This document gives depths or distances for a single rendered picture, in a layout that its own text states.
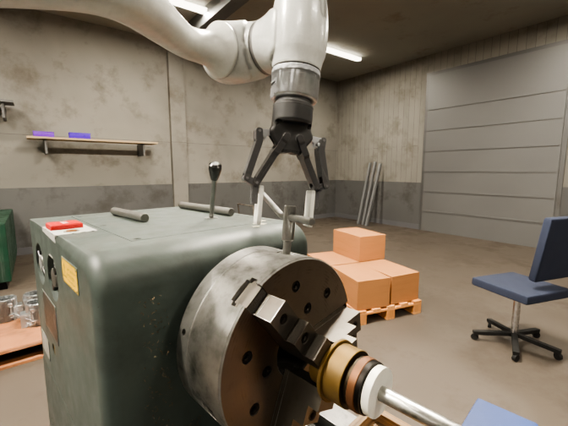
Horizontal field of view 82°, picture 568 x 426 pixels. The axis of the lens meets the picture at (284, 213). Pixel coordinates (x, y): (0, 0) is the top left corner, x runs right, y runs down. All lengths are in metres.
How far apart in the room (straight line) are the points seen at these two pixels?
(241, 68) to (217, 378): 0.54
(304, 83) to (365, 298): 2.66
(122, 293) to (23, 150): 6.27
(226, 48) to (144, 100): 6.47
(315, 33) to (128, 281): 0.51
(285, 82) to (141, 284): 0.41
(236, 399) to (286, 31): 0.59
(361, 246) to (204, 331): 3.13
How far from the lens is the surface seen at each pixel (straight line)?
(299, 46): 0.62
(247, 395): 0.55
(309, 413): 0.58
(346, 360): 0.51
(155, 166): 7.04
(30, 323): 3.41
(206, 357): 0.52
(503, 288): 2.98
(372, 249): 3.69
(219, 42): 0.68
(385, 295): 3.22
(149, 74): 7.26
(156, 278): 0.58
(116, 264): 0.57
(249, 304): 0.49
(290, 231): 0.57
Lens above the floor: 1.38
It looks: 8 degrees down
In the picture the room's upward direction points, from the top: straight up
